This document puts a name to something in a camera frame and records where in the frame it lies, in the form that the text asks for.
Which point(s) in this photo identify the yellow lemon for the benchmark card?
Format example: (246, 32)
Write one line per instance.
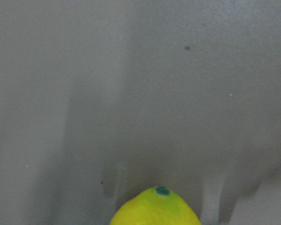
(155, 206)

